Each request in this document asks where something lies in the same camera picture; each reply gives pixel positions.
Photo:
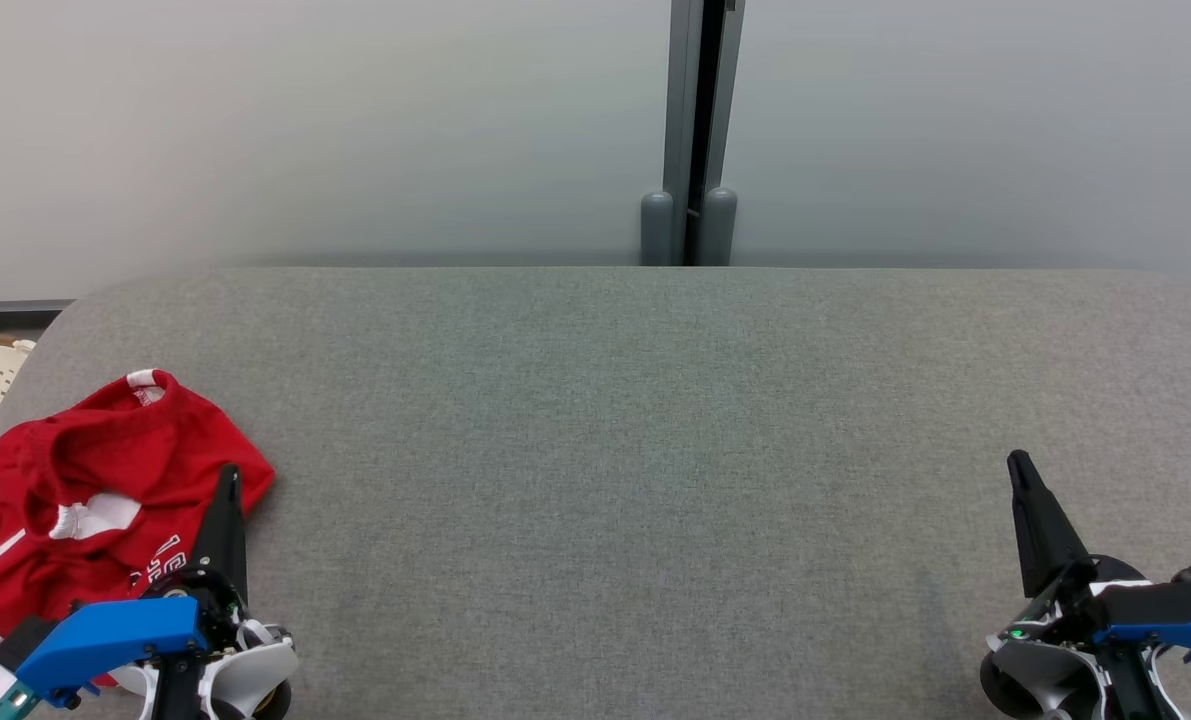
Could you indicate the blue right camera mount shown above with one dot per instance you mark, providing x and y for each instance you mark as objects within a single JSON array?
[{"x": 1165, "y": 632}]

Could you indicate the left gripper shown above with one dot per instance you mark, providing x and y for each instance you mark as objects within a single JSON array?
[{"x": 220, "y": 610}]

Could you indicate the dark grey baseboard strip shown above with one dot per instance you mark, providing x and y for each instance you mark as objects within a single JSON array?
[{"x": 15, "y": 306}]

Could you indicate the blue left camera mount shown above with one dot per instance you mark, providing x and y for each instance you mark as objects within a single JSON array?
[{"x": 105, "y": 640}]

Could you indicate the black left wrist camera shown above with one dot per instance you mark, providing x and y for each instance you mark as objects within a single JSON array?
[{"x": 23, "y": 643}]

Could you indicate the grey metal partition frame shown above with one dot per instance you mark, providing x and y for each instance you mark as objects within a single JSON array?
[{"x": 680, "y": 100}]

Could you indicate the grey cylindrical frame foot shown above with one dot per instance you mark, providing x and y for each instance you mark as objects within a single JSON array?
[
  {"x": 718, "y": 230},
  {"x": 657, "y": 230}
]

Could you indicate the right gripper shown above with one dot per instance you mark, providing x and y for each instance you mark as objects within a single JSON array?
[{"x": 1045, "y": 670}]

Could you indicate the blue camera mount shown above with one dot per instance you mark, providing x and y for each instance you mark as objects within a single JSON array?
[
  {"x": 105, "y": 640},
  {"x": 1165, "y": 632}
]

